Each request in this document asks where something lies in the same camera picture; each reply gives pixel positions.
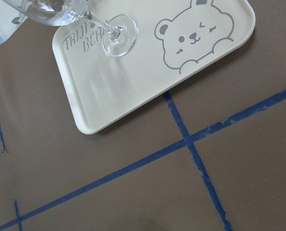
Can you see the cream bear tray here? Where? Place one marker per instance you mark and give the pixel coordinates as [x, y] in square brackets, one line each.
[176, 39]

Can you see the clear wine glass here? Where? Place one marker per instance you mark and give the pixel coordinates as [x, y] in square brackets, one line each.
[119, 34]

